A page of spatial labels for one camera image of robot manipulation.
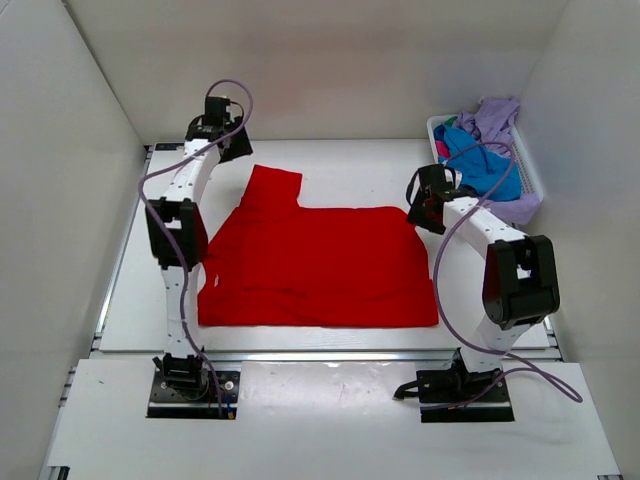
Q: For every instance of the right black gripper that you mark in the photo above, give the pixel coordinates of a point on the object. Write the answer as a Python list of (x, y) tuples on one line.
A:
[(417, 218)]

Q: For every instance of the pink garment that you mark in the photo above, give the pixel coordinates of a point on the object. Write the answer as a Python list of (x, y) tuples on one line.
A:
[(442, 150)]

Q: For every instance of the lavender t shirt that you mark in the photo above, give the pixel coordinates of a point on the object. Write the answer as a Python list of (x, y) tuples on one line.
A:
[(493, 121)]

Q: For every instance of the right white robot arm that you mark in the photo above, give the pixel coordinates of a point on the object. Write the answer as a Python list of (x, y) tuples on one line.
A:
[(520, 286)]

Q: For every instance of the green garment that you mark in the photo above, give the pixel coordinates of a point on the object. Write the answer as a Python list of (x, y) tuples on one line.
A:
[(450, 120)]

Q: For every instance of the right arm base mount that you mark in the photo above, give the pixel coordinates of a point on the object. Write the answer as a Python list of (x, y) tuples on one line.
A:
[(456, 395)]

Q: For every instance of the red t shirt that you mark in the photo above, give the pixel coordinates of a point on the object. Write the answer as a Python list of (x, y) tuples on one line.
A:
[(274, 262)]

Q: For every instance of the blue t shirt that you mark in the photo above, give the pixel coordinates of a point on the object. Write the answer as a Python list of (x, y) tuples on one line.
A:
[(485, 167)]

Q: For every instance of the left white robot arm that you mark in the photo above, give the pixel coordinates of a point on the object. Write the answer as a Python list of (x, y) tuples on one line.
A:
[(176, 230)]

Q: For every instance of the white plastic basket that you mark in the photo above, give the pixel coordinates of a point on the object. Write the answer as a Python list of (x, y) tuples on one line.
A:
[(530, 183)]

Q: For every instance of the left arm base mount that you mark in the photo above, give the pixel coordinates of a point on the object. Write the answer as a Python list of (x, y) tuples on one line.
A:
[(183, 388)]

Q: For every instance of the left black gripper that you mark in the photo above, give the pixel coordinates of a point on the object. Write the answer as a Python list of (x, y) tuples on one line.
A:
[(244, 147)]

